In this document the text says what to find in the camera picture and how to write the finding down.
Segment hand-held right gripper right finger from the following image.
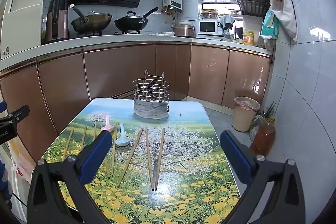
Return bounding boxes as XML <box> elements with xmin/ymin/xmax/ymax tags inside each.
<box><xmin>220</xmin><ymin>130</ymin><xmax>306</xmax><ymax>224</ymax></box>

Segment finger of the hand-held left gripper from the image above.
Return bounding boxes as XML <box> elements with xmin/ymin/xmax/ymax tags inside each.
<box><xmin>0</xmin><ymin>105</ymin><xmax>30</xmax><ymax>126</ymax></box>

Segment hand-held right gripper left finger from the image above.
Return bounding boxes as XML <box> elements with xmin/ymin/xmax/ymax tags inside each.
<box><xmin>28</xmin><ymin>131</ymin><xmax>113</xmax><ymax>224</ymax></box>

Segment row of chopsticks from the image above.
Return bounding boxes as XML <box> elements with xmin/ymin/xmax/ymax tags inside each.
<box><xmin>63</xmin><ymin>122</ymin><xmax>166</xmax><ymax>192</ymax></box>

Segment wire utensil holder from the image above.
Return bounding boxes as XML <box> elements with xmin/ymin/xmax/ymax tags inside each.
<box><xmin>132</xmin><ymin>70</ymin><xmax>170</xmax><ymax>119</ymax></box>

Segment pink plastic spoon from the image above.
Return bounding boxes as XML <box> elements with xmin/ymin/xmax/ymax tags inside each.
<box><xmin>100</xmin><ymin>114</ymin><xmax>114</xmax><ymax>132</ymax></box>

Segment light blue plastic spoon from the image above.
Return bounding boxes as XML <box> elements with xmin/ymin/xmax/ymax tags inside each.
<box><xmin>115</xmin><ymin>123</ymin><xmax>131</xmax><ymax>147</ymax></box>

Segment large amber oil bottle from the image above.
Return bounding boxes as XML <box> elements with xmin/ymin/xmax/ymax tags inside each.
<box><xmin>249</xmin><ymin>120</ymin><xmax>276</xmax><ymax>157</ymax></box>

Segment red white plastic bag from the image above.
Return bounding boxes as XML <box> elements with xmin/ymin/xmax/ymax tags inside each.
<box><xmin>10</xmin><ymin>153</ymin><xmax>36</xmax><ymax>184</ymax></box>

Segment beige trash bin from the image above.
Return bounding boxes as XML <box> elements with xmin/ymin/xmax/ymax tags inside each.
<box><xmin>231</xmin><ymin>96</ymin><xmax>261</xmax><ymax>132</ymax></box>

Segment plastic bag with green onions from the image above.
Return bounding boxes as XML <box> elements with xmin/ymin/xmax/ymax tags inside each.
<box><xmin>249</xmin><ymin>101</ymin><xmax>277</xmax><ymax>135</ymax></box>

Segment grey cloth wrap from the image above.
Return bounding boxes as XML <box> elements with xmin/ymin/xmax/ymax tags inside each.
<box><xmin>133</xmin><ymin>98</ymin><xmax>170</xmax><ymax>119</ymax></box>

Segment brown base cabinets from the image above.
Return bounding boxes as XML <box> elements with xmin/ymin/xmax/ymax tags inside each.
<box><xmin>0</xmin><ymin>43</ymin><xmax>272</xmax><ymax>161</ymax></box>

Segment brown kitchen appliance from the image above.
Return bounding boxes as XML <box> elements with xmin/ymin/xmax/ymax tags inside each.
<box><xmin>45</xmin><ymin>0</ymin><xmax>70</xmax><ymax>43</ymax></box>

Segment white kitchen countertop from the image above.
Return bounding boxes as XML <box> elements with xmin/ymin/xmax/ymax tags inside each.
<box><xmin>0</xmin><ymin>35</ymin><xmax>273</xmax><ymax>71</ymax></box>

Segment bronze wok with lid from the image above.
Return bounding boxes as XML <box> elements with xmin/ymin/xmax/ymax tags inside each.
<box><xmin>69</xmin><ymin>4</ymin><xmax>113</xmax><ymax>33</ymax></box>

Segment gas stove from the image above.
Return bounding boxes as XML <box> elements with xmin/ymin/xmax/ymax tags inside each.
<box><xmin>70</xmin><ymin>30</ymin><xmax>141</xmax><ymax>38</ymax></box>

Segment yellow oil bottle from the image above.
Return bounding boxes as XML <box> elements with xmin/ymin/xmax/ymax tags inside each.
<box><xmin>243</xmin><ymin>29</ymin><xmax>255</xmax><ymax>45</ymax></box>

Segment black wok with lid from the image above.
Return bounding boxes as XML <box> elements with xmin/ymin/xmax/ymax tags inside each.
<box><xmin>114</xmin><ymin>7</ymin><xmax>159</xmax><ymax>31</ymax></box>

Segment white microwave oven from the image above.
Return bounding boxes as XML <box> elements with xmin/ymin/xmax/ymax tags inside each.
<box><xmin>197</xmin><ymin>20</ymin><xmax>219</xmax><ymax>36</ymax></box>

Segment teal tissue pack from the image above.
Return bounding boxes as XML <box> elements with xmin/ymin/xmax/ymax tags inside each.
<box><xmin>260</xmin><ymin>10</ymin><xmax>280</xmax><ymax>39</ymax></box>

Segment brown rice cooker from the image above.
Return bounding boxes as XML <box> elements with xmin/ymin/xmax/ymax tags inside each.
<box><xmin>173</xmin><ymin>24</ymin><xmax>196</xmax><ymax>38</ymax></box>

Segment white plate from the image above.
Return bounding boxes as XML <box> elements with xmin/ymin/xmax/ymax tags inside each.
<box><xmin>148</xmin><ymin>31</ymin><xmax>175</xmax><ymax>37</ymax></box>

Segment blue grey towel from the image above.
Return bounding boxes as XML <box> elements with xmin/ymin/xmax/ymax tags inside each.
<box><xmin>217</xmin><ymin>15</ymin><xmax>235</xmax><ymax>30</ymax></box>

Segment steel pot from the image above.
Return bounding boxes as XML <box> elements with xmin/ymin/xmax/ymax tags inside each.
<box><xmin>201</xmin><ymin>9</ymin><xmax>219</xmax><ymax>20</ymax></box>

